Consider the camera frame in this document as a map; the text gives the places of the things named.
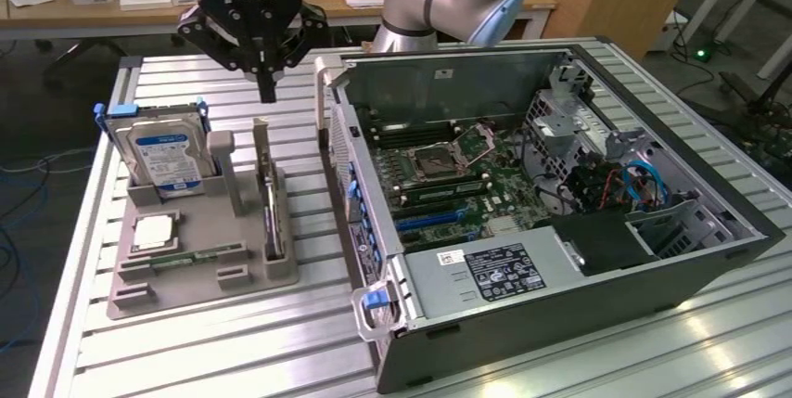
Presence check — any white desk frame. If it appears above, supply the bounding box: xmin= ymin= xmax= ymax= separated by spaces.
xmin=678 ymin=0 xmax=792 ymax=80

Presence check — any green RAM stick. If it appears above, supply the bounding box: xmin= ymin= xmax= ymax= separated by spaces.
xmin=151 ymin=243 xmax=242 ymax=267

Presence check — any black RAM slot bank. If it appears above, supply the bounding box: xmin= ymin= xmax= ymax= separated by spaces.
xmin=370 ymin=120 xmax=455 ymax=149

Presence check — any expansion card with metal bracket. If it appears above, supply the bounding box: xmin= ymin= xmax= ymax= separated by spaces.
xmin=251 ymin=117 xmax=291 ymax=263

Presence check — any black office chair base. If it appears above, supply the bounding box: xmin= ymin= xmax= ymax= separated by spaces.
xmin=41 ymin=35 xmax=131 ymax=91

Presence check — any black RAM stick with label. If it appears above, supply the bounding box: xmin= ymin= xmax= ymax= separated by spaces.
xmin=401 ymin=178 xmax=490 ymax=207

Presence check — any silver CPU chip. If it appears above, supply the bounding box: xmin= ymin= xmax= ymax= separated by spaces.
xmin=133 ymin=217 xmax=181 ymax=250

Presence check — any black internal cable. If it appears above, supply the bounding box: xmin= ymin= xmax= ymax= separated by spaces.
xmin=518 ymin=128 xmax=575 ymax=213

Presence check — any hard disk in blue caddy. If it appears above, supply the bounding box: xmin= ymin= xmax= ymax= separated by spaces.
xmin=93 ymin=96 xmax=215 ymax=199

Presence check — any blue expansion slot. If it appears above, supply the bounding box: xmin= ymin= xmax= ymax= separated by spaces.
xmin=395 ymin=209 xmax=470 ymax=233

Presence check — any CPU socket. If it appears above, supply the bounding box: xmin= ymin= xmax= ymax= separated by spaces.
xmin=410 ymin=141 xmax=465 ymax=182

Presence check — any grey disk bay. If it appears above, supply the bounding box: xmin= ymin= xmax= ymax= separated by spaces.
xmin=625 ymin=198 xmax=749 ymax=261

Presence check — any metal socket cover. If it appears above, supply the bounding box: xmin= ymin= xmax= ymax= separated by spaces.
xmin=455 ymin=122 xmax=498 ymax=163

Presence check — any green motherboard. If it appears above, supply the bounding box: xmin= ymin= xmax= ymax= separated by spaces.
xmin=358 ymin=108 xmax=559 ymax=251

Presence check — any black open PC case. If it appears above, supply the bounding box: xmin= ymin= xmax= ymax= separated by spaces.
xmin=314 ymin=43 xmax=787 ymax=394

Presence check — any grey parts rack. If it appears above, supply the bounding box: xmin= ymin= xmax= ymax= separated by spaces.
xmin=106 ymin=128 xmax=303 ymax=321

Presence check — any grey power supply unit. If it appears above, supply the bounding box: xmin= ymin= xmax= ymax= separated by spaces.
xmin=394 ymin=225 xmax=587 ymax=321

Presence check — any blue data wire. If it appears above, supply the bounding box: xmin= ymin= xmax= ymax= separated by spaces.
xmin=621 ymin=161 xmax=671 ymax=208

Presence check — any black plastic shroud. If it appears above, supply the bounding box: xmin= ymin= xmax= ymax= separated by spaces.
xmin=553 ymin=209 xmax=662 ymax=277

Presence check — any metal drive cage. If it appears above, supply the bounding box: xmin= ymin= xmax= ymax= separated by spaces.
xmin=523 ymin=63 xmax=622 ymax=173

